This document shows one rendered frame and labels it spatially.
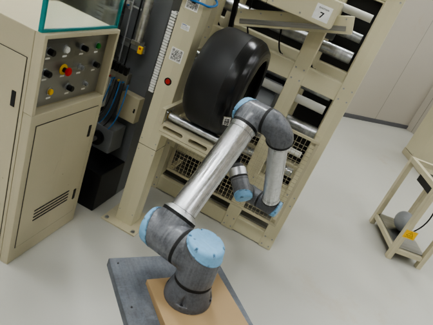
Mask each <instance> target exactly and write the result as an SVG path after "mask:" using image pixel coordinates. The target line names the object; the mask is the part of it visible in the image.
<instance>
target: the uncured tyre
mask: <svg viewBox="0 0 433 325"><path fill-rule="evenodd" d="M270 58H271V53H270V51H269V48H268V46H267V44H266V43H265V42H264V41H263V40H261V39H259V38H257V37H255V36H253V35H251V34H248V33H246V32H243V31H241V30H239V29H237V28H234V27H226V28H223V29H221V30H218V31H216V32H215V33H214V34H213V35H212V36H211V37H210V38H209V39H208V40H207V41H206V43H205V44H204V46H203V47H202V49H201V51H200V52H199V54H198V56H197V58H196V59H195V62H194V63H193V66H192V68H191V71H190V73H189V76H188V79H187V81H186V85H185V89H184V95H183V100H182V105H183V109H184V112H185V115H186V117H187V118H188V119H189V120H190V121H191V122H192V123H194V124H196V125H198V126H200V127H202V128H204V129H206V130H208V131H210V132H212V133H214V134H216V135H219V136H221V135H222V134H223V132H224V131H225V130H226V128H227V127H228V126H226V125H222V122H223V119H224V117H230V118H231V121H232V119H233V118H232V113H233V110H234V107H235V106H236V104H237V103H238V102H239V101H240V100H242V99H243V98H245V97H251V98H253V99H256V97H257V95H258V93H259V91H260V88H261V86H262V83H263V81H264V78H265V75H266V73H267V69H268V66H269V62H270Z"/></svg>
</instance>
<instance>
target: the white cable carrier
mask: <svg viewBox="0 0 433 325"><path fill-rule="evenodd" d="M171 13H172V14H171V16H172V17H170V20H169V22H170V23H168V28H167V29H166V30H167V31H166V33H165V35H164V39H163V42H162V46H161V48H160V49H161V50H160V53H159V56H158V59H157V60H158V61H157V63H156V66H155V69H154V72H153V73H154V74H153V76H152V79H151V82H150V83H151V84H150V86H149V89H148V91H150V92H152V93H153V92H154V91H155V87H156V85H157V81H158V78H159V75H160V71H161V68H162V65H163V62H164V58H165V56H166V52H167V49H168V46H169V42H170V39H171V35H172V33H173V29H174V26H175V23H176V20H177V16H178V11H172V12H171Z"/></svg>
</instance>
